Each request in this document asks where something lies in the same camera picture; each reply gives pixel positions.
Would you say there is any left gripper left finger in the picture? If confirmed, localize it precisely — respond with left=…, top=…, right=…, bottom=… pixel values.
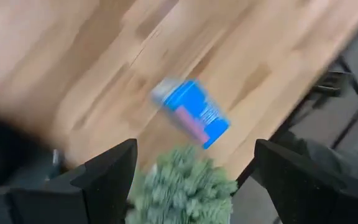
left=70, top=138, right=139, bottom=224

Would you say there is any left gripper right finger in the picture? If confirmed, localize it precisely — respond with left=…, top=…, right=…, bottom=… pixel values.
left=253, top=138, right=348, bottom=224

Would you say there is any green artificial plant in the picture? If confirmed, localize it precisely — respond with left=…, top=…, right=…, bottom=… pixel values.
left=124, top=145, right=239, bottom=224

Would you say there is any blue Rice Krispies box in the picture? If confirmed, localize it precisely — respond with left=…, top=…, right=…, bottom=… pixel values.
left=150, top=77, right=231, bottom=150

